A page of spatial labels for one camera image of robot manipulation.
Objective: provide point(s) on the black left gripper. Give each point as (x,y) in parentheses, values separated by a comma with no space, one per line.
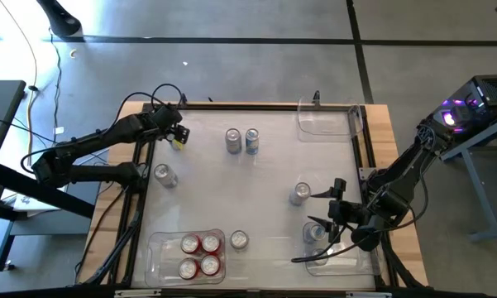
(166,120)

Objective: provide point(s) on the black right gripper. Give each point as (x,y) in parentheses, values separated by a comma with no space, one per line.
(343,213)

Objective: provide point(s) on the silver soda can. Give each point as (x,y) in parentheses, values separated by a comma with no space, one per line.
(162,171)
(301,191)
(239,239)
(233,138)

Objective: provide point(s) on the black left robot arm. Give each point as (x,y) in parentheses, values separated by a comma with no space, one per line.
(107,136)

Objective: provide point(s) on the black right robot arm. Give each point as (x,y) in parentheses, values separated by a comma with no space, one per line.
(405,174)

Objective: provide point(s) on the clear plastic bin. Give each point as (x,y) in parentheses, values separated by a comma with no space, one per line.
(322,124)
(165,265)
(351,260)

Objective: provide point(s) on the black table support strut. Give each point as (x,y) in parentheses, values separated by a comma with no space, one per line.
(401,265)
(122,244)

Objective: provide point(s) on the white label strip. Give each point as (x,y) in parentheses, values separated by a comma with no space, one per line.
(138,294)
(368,295)

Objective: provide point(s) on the small white tag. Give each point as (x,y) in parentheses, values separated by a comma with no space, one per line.
(59,130)

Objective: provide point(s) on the white printed cardboard box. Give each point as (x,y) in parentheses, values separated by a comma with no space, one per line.
(41,205)

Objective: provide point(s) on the black stand foot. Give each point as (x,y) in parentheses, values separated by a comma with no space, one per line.
(60,18)

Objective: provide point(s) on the black desk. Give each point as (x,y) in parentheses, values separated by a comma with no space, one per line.
(0,116)

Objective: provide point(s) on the black computer tower with lights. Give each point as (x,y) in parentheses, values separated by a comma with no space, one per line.
(492,89)

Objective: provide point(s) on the black table frame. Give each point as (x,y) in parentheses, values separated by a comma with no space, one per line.
(252,107)

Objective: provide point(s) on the gray desk frame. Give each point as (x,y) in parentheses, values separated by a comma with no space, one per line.
(486,207)

